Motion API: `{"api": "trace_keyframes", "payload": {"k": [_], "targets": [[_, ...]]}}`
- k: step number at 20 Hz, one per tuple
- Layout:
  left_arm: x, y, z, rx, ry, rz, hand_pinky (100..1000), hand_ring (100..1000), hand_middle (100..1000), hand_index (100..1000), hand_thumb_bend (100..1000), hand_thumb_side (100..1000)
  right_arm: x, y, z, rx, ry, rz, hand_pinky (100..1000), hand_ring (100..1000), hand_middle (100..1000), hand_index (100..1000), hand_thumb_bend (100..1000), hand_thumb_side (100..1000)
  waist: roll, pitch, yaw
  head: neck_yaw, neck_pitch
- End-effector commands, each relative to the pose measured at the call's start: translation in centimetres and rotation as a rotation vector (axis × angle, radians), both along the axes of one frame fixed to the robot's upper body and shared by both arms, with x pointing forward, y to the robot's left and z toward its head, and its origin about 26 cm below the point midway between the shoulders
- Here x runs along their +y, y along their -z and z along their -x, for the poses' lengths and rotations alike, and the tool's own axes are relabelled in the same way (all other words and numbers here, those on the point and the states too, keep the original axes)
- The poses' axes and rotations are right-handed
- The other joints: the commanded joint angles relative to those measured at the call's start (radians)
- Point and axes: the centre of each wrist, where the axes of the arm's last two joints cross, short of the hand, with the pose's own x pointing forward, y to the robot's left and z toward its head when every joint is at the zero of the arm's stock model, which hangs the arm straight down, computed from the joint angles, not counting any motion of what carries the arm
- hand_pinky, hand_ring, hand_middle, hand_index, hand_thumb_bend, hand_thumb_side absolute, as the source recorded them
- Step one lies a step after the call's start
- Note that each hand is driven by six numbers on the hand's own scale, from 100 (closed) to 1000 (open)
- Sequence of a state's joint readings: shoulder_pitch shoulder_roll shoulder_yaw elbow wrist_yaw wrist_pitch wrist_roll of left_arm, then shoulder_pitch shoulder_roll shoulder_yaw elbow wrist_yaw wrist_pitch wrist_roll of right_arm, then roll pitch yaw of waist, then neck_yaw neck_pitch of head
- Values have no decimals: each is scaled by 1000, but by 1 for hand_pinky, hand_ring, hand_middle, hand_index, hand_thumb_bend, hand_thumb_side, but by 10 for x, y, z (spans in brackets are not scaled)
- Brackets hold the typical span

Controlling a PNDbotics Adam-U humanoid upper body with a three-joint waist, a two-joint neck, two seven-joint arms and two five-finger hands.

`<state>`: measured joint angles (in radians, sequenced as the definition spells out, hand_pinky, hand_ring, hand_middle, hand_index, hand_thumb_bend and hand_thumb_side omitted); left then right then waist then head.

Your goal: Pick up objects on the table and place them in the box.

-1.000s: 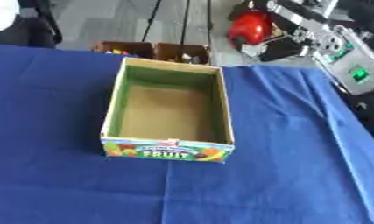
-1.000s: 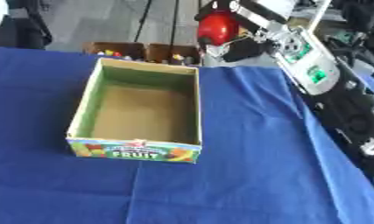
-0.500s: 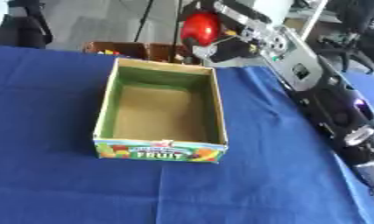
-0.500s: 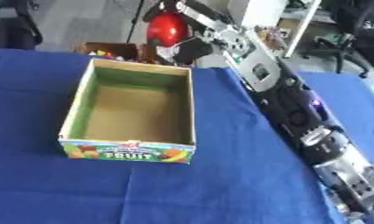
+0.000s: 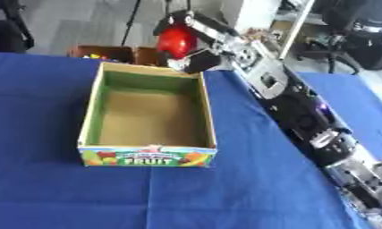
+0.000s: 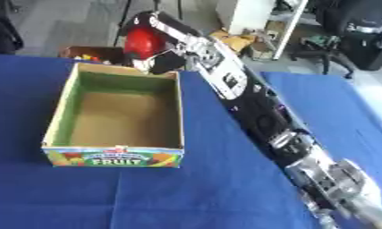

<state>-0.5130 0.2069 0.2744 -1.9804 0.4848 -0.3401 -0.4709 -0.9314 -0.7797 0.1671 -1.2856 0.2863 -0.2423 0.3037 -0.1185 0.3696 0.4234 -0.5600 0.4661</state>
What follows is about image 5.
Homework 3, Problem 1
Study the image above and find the black swivel chair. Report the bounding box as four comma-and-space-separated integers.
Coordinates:
293, 0, 382, 75

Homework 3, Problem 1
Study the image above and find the white shelf frame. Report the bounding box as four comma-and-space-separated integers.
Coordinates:
275, 0, 318, 60

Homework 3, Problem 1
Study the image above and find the black office chair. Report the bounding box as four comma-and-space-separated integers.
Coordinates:
0, 0, 36, 54

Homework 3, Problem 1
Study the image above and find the brown wooden crate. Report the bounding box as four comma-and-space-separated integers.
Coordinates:
66, 44, 169, 67

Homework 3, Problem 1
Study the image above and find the cardboard box with green inside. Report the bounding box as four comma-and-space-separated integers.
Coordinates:
76, 61, 219, 168

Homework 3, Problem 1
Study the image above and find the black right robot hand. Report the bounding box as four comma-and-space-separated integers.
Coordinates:
151, 9, 241, 74

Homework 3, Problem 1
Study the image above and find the red toy apple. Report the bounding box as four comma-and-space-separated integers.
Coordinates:
154, 24, 200, 60

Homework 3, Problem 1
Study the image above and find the black tripod leg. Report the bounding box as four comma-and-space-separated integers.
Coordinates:
118, 0, 144, 47

